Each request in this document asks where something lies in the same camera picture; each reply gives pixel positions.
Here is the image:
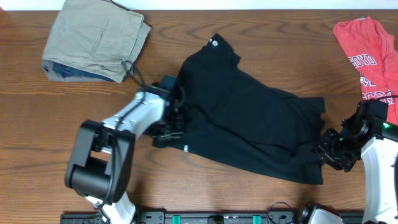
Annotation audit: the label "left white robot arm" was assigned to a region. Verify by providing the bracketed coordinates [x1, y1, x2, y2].
[60, 85, 186, 223]

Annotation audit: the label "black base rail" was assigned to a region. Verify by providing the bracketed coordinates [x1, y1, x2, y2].
[60, 202, 364, 224]

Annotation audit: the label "black polo shirt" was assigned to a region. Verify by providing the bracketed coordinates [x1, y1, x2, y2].
[152, 34, 325, 185]

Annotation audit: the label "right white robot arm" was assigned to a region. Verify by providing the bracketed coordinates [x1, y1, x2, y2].
[295, 97, 397, 224]

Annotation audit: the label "red printed t-shirt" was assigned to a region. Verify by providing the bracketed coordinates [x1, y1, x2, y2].
[333, 16, 397, 124]

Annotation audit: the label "folded blue grey garment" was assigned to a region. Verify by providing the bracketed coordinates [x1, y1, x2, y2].
[42, 59, 137, 83]

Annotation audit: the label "folded khaki pants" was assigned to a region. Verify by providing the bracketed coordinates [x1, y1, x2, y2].
[42, 0, 152, 84]

